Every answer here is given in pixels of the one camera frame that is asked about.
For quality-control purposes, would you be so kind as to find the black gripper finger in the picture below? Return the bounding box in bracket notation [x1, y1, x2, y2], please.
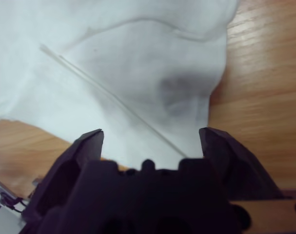
[22, 128, 104, 222]
[198, 127, 285, 202]

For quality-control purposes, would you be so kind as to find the white T-shirt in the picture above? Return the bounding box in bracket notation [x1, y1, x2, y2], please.
[0, 0, 241, 171]

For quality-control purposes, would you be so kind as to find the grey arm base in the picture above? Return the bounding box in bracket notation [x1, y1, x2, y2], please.
[0, 177, 42, 234]

